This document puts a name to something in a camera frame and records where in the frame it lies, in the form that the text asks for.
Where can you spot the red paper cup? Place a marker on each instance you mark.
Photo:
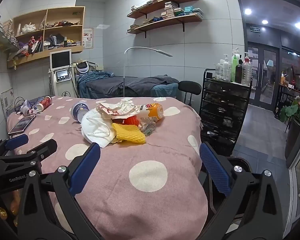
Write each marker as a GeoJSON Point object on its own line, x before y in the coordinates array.
{"type": "Point", "coordinates": [45, 103]}

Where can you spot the crumpled printed paper wrapper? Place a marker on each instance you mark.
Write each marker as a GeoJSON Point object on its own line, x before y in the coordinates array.
{"type": "Point", "coordinates": [117, 108]}

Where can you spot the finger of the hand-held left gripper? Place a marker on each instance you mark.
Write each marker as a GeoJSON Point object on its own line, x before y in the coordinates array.
{"type": "Point", "coordinates": [15, 142]}
{"type": "Point", "coordinates": [43, 150]}

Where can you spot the white beauty machine with screen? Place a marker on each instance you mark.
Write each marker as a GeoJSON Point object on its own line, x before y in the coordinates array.
{"type": "Point", "coordinates": [61, 75]}

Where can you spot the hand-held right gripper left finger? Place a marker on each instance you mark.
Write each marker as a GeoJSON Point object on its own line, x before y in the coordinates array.
{"type": "Point", "coordinates": [85, 170]}

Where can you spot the white face mask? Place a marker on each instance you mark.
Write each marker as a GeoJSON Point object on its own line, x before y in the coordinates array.
{"type": "Point", "coordinates": [95, 127]}

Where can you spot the white pump bottle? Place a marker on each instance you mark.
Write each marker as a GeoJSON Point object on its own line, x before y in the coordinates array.
{"type": "Point", "coordinates": [226, 67]}

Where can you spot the potted lotus plant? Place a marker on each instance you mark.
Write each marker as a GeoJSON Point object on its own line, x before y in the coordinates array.
{"type": "Point", "coordinates": [293, 115]}

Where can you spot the wall notice with code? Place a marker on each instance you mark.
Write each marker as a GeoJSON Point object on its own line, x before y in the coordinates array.
{"type": "Point", "coordinates": [6, 101]}

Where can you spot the black trolley cart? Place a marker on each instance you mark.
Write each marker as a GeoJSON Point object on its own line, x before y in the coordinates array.
{"type": "Point", "coordinates": [222, 110]}

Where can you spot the wide white bottle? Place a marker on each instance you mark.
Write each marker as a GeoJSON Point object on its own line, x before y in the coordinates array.
{"type": "Point", "coordinates": [218, 70]}

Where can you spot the black stool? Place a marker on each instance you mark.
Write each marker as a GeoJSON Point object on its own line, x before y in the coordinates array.
{"type": "Point", "coordinates": [190, 87]}

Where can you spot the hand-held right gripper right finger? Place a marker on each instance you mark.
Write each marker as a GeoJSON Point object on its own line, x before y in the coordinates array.
{"type": "Point", "coordinates": [215, 172]}

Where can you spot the wall poster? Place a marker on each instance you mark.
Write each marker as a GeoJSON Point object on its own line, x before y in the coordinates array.
{"type": "Point", "coordinates": [88, 38]}

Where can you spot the clear bottle with red cap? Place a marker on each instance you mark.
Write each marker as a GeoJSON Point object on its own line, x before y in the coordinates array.
{"type": "Point", "coordinates": [246, 71]}

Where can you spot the green pump bottle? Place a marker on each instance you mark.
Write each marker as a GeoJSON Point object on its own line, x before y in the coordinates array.
{"type": "Point", "coordinates": [235, 67]}

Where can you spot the wooden wall cabinet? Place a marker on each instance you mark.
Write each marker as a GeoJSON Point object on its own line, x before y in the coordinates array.
{"type": "Point", "coordinates": [46, 30]}

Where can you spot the orange juice bottle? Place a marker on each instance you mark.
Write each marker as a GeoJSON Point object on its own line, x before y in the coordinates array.
{"type": "Point", "coordinates": [151, 111]}

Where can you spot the massage bed with grey cover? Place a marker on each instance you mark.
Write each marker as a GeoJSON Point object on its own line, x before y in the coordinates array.
{"type": "Point", "coordinates": [130, 85]}

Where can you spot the glass door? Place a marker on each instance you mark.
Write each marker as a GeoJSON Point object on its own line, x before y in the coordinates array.
{"type": "Point", "coordinates": [263, 75]}

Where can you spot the brown bottle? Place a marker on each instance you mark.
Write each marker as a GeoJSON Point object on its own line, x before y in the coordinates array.
{"type": "Point", "coordinates": [238, 72]}

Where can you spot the red foam fruit net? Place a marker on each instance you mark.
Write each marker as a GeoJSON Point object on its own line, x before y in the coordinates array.
{"type": "Point", "coordinates": [131, 121]}

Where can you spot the pink polka dot blanket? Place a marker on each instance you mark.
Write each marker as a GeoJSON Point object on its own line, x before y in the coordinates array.
{"type": "Point", "coordinates": [130, 205]}

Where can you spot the white floor lamp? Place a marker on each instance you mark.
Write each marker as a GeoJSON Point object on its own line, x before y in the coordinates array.
{"type": "Point", "coordinates": [150, 49]}

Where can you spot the white helmet device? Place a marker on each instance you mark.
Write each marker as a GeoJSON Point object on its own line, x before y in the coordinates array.
{"type": "Point", "coordinates": [83, 67]}

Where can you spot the yellow foam fruit net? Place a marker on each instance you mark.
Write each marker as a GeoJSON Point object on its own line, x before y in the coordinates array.
{"type": "Point", "coordinates": [130, 133]}

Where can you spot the clear plastic wrapper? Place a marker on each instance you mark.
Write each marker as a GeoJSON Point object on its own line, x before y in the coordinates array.
{"type": "Point", "coordinates": [147, 128]}

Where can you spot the tablet computer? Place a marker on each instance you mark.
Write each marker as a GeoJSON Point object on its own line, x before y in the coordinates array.
{"type": "Point", "coordinates": [22, 124]}

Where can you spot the wooden wall shelf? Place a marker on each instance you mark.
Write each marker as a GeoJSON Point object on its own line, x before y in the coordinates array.
{"type": "Point", "coordinates": [165, 22]}
{"type": "Point", "coordinates": [162, 5]}

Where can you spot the crumpled white plastic bag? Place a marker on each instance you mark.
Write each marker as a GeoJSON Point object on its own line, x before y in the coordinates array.
{"type": "Point", "coordinates": [27, 108]}

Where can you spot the dark side table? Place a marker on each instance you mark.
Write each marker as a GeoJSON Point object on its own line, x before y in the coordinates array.
{"type": "Point", "coordinates": [292, 92]}

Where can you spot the blue and white can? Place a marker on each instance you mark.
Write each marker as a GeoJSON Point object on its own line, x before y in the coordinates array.
{"type": "Point", "coordinates": [78, 111]}

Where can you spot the wall shelves with boxes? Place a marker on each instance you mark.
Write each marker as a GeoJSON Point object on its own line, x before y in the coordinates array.
{"type": "Point", "coordinates": [172, 11]}

